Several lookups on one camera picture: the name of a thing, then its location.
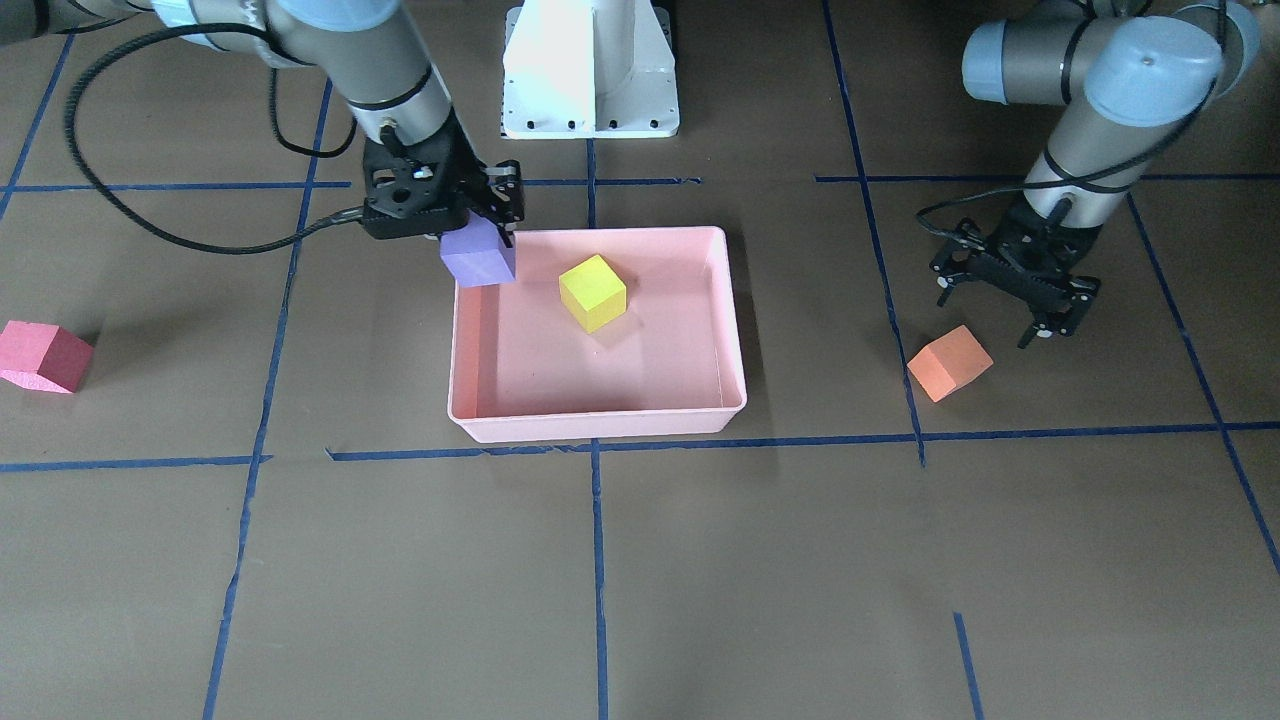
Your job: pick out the pink plastic bin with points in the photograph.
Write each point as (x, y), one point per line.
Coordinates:
(522, 369)

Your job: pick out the orange foam block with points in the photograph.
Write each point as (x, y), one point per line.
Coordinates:
(949, 363)

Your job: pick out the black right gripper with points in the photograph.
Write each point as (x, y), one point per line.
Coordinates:
(473, 166)

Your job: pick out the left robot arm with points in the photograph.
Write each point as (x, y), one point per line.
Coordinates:
(1129, 84)

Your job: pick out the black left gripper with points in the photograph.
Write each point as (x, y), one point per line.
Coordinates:
(1062, 308)

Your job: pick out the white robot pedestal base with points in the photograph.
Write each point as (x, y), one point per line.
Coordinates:
(590, 69)

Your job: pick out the red foam block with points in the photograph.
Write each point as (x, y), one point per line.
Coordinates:
(43, 357)

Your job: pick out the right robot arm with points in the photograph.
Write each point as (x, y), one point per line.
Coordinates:
(371, 51)

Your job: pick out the purple foam block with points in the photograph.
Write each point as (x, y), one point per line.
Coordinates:
(478, 254)

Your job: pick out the yellow foam block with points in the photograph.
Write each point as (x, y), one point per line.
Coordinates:
(593, 293)

